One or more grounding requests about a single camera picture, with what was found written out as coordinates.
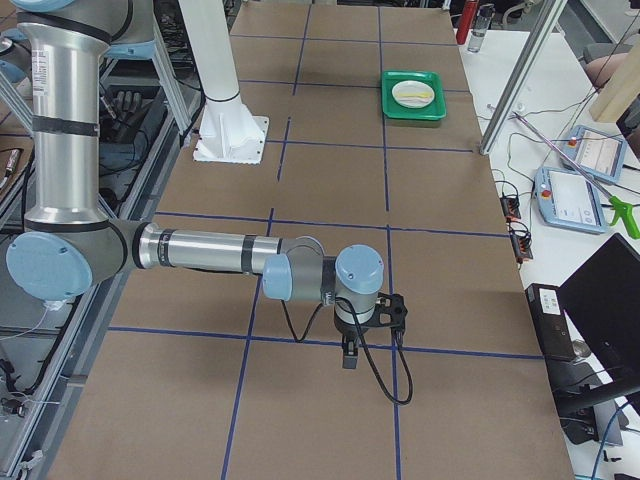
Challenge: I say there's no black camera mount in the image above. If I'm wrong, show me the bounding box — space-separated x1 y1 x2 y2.
366 292 408 333

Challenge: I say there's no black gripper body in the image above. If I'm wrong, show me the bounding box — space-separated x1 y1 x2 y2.
334 315 360 350

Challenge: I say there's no green plastic tray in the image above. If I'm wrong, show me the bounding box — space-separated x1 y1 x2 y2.
381 70 447 122

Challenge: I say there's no orange connector board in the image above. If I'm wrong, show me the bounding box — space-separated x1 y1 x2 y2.
507 221 533 266
497 180 521 221

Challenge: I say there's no black monitor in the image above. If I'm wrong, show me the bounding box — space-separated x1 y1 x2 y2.
556 233 639 416

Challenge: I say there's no pink plastic spoon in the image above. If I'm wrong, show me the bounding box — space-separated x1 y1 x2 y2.
397 96 433 108

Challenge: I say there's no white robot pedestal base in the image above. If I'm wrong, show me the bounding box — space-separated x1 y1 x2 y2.
179 0 269 165

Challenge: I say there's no aluminium frame post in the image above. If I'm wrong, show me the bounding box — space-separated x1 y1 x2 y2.
479 0 568 155

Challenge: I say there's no white round plate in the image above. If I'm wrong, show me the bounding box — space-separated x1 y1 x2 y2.
391 80 435 109

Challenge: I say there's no metal stand green clip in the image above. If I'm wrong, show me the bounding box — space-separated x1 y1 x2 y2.
513 111 640 240

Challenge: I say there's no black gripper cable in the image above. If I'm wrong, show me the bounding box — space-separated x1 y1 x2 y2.
279 294 414 407

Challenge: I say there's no orange connector board near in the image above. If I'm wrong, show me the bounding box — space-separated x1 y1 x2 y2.
507 221 533 266

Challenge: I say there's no red cylinder bottle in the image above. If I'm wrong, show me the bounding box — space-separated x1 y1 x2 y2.
456 0 479 45

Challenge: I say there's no blue teach pendant far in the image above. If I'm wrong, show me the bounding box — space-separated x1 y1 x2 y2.
559 125 627 184

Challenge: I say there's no blue teach pendant near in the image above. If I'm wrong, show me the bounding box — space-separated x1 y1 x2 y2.
534 166 608 235

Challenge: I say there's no black box device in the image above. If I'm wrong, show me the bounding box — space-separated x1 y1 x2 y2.
525 283 592 363

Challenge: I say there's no wooden beam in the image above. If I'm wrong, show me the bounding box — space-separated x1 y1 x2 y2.
589 41 639 122

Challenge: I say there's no clear water bottle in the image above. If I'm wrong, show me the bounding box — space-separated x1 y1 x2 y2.
467 3 495 53

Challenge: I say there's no orange connector board far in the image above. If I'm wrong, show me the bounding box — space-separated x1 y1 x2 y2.
497 180 521 221

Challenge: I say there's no yellow plastic spoon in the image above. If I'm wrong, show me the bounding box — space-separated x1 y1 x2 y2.
397 92 433 99

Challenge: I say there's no blue teach pendant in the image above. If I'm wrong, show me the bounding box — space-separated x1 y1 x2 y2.
534 166 608 235
559 125 627 184

